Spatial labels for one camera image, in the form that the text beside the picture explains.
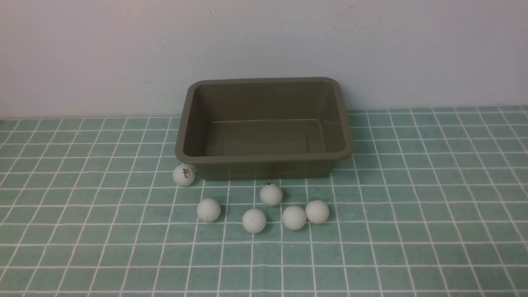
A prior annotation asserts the green checked tablecloth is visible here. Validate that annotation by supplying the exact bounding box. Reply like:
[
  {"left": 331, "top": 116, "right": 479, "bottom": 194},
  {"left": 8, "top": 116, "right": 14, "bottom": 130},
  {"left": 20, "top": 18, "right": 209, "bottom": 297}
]
[{"left": 0, "top": 106, "right": 528, "bottom": 297}]

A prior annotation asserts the white ping-pong ball with logo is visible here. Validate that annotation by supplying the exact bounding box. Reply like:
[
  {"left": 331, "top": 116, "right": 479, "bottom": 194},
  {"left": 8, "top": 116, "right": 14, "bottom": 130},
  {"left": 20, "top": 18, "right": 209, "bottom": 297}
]
[{"left": 173, "top": 164, "right": 196, "bottom": 187}]

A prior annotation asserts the olive green plastic bin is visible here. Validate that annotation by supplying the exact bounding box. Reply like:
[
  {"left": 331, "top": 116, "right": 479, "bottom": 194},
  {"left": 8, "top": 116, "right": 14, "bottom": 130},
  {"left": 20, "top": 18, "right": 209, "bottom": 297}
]
[{"left": 175, "top": 77, "right": 354, "bottom": 181}]

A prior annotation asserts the white ball with black mark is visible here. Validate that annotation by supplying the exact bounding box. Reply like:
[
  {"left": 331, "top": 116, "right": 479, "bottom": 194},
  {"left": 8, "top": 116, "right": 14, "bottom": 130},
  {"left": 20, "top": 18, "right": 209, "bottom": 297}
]
[{"left": 259, "top": 183, "right": 283, "bottom": 206}]

